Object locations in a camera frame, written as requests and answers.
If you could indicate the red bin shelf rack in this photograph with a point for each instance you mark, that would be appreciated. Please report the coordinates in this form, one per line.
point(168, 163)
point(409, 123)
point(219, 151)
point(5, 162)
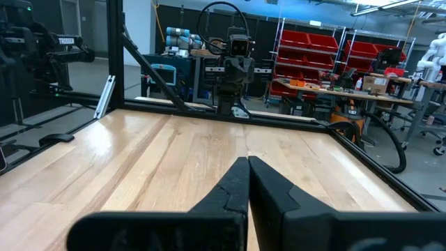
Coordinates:
point(303, 55)
point(366, 50)

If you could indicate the white humanoid robot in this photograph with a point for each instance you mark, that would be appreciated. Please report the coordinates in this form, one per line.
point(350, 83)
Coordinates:
point(432, 57)

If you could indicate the ceiling tube light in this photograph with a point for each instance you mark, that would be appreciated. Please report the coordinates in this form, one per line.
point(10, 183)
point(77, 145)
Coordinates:
point(380, 7)

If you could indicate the black frame clamp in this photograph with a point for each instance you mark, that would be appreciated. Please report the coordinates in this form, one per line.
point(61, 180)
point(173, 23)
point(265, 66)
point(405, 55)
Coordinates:
point(55, 138)

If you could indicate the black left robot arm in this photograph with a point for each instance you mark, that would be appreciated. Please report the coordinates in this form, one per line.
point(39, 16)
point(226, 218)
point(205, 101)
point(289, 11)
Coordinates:
point(230, 97)

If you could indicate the teal framed tablet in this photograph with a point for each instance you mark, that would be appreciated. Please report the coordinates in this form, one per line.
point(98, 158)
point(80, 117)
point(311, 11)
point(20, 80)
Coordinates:
point(165, 74)

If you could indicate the orange shop vacuum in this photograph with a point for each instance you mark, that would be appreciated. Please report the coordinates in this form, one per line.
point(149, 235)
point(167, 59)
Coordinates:
point(348, 116)

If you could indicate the grey metal table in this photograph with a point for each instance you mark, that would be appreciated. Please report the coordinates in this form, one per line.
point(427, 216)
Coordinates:
point(423, 104)

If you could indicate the black table frame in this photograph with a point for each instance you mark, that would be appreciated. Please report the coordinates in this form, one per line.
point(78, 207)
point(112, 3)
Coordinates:
point(115, 52)

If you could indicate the silver aluminium extrusion bar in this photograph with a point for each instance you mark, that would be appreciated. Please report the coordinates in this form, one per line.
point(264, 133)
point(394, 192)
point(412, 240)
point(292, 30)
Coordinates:
point(104, 96)

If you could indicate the dark blue cabinet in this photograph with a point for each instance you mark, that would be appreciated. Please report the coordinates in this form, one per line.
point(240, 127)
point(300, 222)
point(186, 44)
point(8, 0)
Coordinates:
point(181, 69)

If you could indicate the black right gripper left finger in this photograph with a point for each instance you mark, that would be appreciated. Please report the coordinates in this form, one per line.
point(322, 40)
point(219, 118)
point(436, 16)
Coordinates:
point(174, 230)

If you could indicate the cardboard box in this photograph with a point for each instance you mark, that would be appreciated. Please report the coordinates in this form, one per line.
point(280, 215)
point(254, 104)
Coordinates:
point(375, 84)

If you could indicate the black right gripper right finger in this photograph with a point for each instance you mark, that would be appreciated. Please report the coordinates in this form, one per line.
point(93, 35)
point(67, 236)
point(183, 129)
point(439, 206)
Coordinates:
point(331, 230)

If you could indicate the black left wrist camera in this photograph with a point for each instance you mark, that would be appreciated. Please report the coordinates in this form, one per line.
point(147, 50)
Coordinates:
point(239, 45)

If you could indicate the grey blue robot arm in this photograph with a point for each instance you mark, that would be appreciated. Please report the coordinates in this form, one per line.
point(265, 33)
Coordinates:
point(181, 37)

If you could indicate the wooden workbench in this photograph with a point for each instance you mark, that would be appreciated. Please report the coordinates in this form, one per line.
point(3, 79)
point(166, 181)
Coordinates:
point(348, 94)

